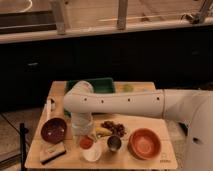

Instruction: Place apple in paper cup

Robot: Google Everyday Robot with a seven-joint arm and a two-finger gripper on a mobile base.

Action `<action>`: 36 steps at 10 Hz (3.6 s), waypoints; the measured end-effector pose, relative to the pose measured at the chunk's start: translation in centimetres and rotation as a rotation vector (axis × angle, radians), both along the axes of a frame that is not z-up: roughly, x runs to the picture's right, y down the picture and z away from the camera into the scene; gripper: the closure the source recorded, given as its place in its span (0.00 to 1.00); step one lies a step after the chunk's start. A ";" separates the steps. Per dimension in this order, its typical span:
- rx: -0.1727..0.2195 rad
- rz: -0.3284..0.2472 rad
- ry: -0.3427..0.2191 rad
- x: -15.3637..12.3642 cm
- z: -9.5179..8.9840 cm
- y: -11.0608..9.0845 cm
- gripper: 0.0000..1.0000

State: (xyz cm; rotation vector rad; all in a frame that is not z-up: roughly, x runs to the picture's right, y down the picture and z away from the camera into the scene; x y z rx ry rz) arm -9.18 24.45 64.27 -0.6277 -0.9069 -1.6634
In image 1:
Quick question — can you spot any green tray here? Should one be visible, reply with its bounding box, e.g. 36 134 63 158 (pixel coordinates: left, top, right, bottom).
63 78 115 114

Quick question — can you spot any yellow banana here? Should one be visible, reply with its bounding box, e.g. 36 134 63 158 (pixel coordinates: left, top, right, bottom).
91 126 112 139

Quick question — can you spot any dark red bowl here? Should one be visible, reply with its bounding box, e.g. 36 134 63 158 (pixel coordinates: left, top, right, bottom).
41 118 67 144

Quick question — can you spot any red apple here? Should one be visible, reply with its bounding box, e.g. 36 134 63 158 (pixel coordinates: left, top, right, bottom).
79 136 94 150

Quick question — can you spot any metal cup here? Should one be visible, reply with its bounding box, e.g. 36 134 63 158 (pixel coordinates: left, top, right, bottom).
107 135 122 152

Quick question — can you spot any brown sponge block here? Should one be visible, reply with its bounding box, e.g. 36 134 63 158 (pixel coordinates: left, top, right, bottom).
39 142 66 164

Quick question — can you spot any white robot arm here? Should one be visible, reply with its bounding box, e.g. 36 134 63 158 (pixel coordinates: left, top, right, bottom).
63 81 213 171

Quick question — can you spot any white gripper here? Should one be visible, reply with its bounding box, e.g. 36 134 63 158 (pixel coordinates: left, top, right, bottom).
71 113 93 136

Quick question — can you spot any white paper cup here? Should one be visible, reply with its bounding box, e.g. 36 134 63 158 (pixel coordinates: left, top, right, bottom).
82 144 102 162

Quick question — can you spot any orange bowl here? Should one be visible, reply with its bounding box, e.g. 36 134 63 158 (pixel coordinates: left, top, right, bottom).
128 128 161 160

